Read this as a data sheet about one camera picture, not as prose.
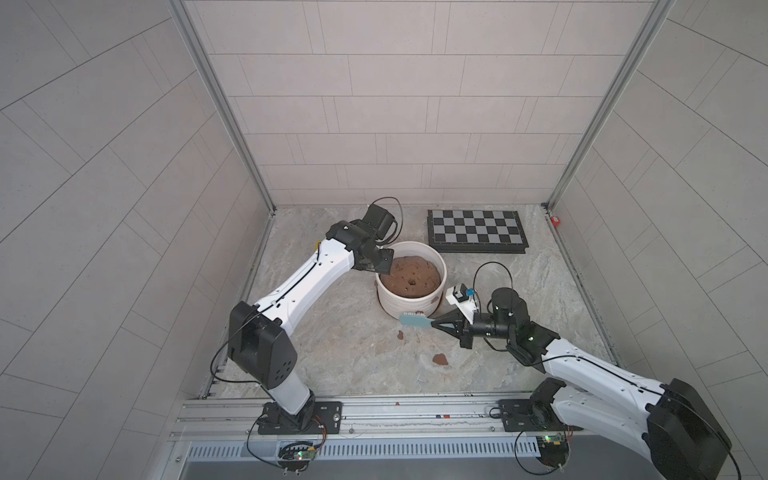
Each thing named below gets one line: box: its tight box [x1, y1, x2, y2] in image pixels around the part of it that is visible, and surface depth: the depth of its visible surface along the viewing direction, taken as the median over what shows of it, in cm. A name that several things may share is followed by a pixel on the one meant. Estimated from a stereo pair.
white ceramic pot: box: [375, 241, 448, 318], surface depth 86 cm
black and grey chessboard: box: [427, 209, 529, 254], surface depth 107 cm
